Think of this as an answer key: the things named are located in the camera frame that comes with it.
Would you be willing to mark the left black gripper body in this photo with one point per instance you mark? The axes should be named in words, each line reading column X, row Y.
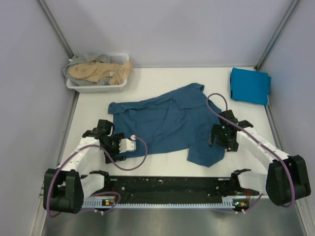
column 112, row 146

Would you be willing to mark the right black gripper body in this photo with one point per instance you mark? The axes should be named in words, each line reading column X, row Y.
column 223, row 141

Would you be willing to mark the dark blue t shirt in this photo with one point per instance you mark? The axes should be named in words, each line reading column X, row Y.
column 177, row 120

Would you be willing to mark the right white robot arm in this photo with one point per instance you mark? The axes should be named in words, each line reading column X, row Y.
column 275, row 161

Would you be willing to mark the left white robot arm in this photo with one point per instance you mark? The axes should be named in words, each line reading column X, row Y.
column 74, row 165

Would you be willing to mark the folded bright blue t shirt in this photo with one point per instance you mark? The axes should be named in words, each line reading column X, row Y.
column 249, row 86

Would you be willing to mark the beige t shirt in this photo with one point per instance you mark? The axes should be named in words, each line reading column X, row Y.
column 96, row 71

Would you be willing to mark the white plastic basket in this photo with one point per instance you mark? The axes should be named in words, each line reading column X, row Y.
column 119, row 58

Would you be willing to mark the grey t shirt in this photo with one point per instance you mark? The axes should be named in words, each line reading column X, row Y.
column 81, row 82

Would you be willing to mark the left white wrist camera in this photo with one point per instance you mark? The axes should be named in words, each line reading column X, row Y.
column 127, row 144

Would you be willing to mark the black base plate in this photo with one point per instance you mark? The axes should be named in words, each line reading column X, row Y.
column 173, row 190

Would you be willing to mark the light blue cable duct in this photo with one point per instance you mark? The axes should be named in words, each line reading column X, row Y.
column 108, row 202

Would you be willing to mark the right aluminium frame post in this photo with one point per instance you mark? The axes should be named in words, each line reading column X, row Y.
column 277, row 34

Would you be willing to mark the aluminium frame post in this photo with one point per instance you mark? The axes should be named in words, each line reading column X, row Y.
column 53, row 23
column 277, row 34

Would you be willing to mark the left aluminium frame post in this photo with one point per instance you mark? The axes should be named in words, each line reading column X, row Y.
column 53, row 23

